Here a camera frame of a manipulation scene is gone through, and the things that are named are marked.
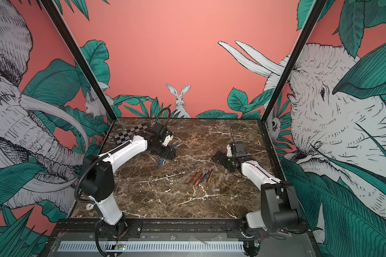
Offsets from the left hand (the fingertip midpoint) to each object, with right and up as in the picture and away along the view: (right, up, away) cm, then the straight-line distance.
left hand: (170, 151), depth 90 cm
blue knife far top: (+2, +2, +14) cm, 14 cm away
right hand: (+27, -4, 0) cm, 27 cm away
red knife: (+13, -16, +1) cm, 20 cm away
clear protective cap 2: (+33, -15, +1) cm, 36 cm away
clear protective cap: (+26, -21, -2) cm, 34 cm away
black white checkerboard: (-33, +9, +17) cm, 38 cm away
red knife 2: (+16, -16, +1) cm, 23 cm away
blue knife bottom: (+20, -15, +2) cm, 26 cm away
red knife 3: (+18, -16, +1) cm, 24 cm away
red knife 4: (+23, -14, +3) cm, 27 cm away
